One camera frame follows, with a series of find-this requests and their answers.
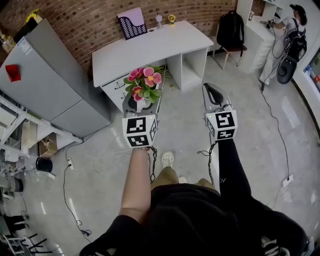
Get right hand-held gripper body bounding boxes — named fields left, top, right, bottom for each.
left=203, top=100, right=238, bottom=142

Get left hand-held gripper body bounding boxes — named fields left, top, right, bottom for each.
left=121, top=107, right=161, bottom=149

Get pink flowers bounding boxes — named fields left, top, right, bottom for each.
left=123, top=66, right=164, bottom=106

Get person's right forearm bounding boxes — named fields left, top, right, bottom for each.
left=217, top=138, right=254, bottom=201

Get person's left forearm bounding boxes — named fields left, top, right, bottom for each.
left=119, top=146, right=156, bottom=221

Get person's khaki trousers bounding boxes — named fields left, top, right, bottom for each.
left=150, top=166, right=216, bottom=194

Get white table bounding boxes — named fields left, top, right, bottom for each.
left=91, top=19, right=215, bottom=114

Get white cabinet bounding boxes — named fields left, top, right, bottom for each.
left=235, top=0, right=286, bottom=74

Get black backpack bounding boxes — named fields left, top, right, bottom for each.
left=216, top=10, right=246, bottom=49

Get black round stool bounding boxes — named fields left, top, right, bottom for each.
left=276, top=55, right=299, bottom=85

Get grey refrigerator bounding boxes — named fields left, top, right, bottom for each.
left=0, top=18, right=112, bottom=139

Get white power adapter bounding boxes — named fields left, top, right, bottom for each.
left=282, top=174, right=294, bottom=188

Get cardboard box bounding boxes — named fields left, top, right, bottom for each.
left=37, top=131, right=59, bottom=159

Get black bucket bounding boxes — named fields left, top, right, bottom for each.
left=35, top=156, right=54, bottom=174

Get person's black shirt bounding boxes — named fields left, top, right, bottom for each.
left=79, top=183, right=311, bottom=256

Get white metal shelf rack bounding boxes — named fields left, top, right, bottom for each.
left=0, top=94, right=84, bottom=163

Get red fridge magnet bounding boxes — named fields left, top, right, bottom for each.
left=5, top=64, right=22, bottom=83

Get yellow sunflower decoration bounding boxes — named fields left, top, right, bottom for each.
left=25, top=8, right=41, bottom=24

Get glass jar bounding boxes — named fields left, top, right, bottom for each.
left=1, top=35, right=16, bottom=54

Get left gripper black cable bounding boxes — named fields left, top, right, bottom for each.
left=146, top=146, right=159, bottom=185

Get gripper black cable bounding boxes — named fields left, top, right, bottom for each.
left=196, top=139, right=219, bottom=189
left=146, top=146, right=159, bottom=185

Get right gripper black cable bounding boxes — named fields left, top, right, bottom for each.
left=196, top=139, right=219, bottom=189

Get metal frame chair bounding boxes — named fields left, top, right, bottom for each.
left=212, top=22, right=248, bottom=71

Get white floor cable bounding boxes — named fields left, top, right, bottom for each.
left=71, top=131, right=132, bottom=174

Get long black floor cable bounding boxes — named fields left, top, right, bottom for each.
left=260, top=83, right=291, bottom=180

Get thin black floor cable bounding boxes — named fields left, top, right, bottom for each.
left=62, top=163, right=93, bottom=244

